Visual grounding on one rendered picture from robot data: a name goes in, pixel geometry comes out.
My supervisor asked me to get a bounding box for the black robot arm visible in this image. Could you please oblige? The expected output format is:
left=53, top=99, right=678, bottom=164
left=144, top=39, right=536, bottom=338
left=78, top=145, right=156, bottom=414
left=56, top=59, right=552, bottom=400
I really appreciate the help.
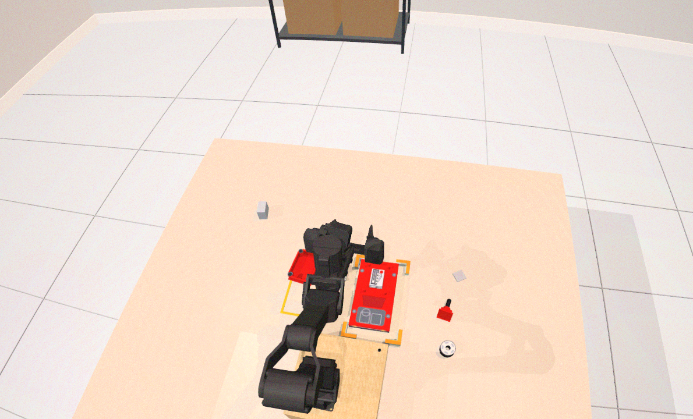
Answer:
left=258, top=221, right=353, bottom=414

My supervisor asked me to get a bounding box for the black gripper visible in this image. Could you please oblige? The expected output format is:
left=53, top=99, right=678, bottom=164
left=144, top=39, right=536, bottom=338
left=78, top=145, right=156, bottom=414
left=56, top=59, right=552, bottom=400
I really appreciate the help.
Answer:
left=303, top=225, right=384, bottom=276

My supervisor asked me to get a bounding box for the black toy tyre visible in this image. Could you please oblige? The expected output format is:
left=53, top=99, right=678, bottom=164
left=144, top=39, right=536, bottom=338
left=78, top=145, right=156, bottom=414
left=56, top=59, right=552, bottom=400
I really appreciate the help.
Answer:
left=439, top=340, right=456, bottom=358

